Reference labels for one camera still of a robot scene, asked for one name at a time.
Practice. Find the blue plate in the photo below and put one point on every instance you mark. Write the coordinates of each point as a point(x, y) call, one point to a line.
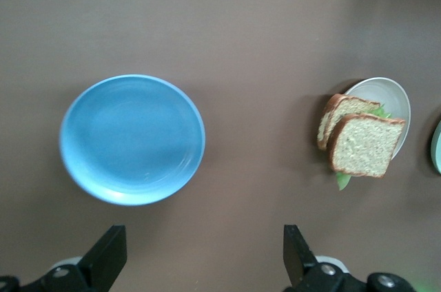
point(132, 138)

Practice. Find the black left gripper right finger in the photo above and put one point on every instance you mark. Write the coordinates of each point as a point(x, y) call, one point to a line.
point(310, 274)

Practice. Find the mint green plate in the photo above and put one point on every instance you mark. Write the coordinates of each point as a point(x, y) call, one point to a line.
point(437, 149)

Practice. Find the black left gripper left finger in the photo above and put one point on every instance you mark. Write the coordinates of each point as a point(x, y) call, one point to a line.
point(96, 268)

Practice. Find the brown table cloth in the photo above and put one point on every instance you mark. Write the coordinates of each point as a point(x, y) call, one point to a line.
point(241, 30)

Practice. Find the brown bread slice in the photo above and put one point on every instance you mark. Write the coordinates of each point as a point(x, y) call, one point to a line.
point(367, 149)
point(339, 113)

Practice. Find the green lettuce leaf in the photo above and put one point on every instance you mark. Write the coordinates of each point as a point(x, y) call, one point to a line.
point(343, 182)

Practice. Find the beige plate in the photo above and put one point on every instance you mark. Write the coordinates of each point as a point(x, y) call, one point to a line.
point(389, 94)

